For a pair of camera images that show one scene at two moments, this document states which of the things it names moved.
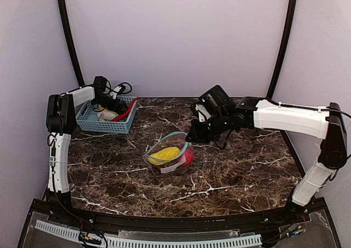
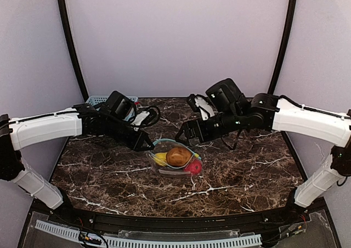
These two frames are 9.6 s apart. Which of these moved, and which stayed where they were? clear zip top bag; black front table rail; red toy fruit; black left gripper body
Moved: black left gripper body; red toy fruit; clear zip top bag
Stayed: black front table rail
